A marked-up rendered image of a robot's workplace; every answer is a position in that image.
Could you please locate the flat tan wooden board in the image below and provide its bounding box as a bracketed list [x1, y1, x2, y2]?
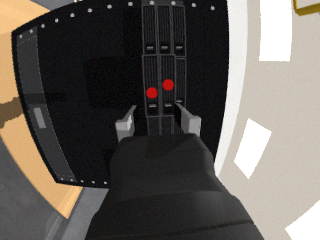
[0, 0, 83, 219]

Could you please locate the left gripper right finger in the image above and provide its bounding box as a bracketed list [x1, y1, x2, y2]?
[174, 103, 201, 136]

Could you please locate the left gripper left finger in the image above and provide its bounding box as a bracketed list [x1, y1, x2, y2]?
[115, 105, 140, 142]

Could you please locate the black rack frame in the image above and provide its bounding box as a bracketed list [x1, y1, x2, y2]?
[12, 0, 229, 189]

